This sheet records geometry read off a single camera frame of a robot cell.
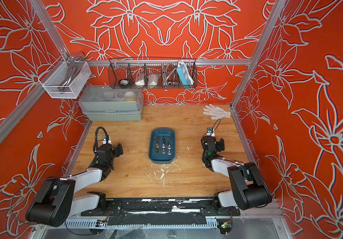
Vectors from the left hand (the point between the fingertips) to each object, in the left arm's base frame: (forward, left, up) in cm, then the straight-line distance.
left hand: (111, 144), depth 90 cm
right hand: (+8, -63, +2) cm, 63 cm away
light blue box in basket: (+34, -44, +28) cm, 63 cm away
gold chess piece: (-1, -33, -4) cm, 33 cm away
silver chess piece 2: (-1, -36, -5) cm, 37 cm away
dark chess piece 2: (+10, -36, -4) cm, 38 cm away
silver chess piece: (+3, -36, -5) cm, 36 cm away
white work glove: (+37, -71, -5) cm, 80 cm away
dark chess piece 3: (0, -28, -4) cm, 29 cm away
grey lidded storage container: (+28, +7, +8) cm, 30 cm away
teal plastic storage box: (+8, -26, -6) cm, 28 cm away
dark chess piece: (+10, -31, -6) cm, 34 cm away
